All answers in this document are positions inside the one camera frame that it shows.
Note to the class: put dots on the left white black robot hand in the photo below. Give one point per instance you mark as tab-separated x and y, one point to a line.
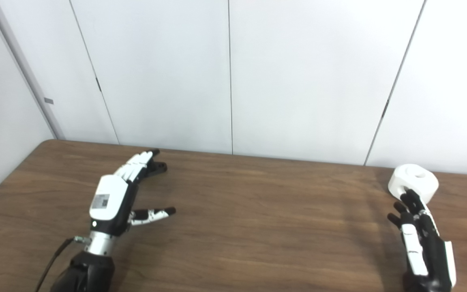
108	202

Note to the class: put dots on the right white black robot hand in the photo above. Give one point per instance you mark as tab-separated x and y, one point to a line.
430	251

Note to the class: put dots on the black holder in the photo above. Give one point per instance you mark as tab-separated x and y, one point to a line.
158	167

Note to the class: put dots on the round white piece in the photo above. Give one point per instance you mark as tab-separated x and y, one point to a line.
412	180

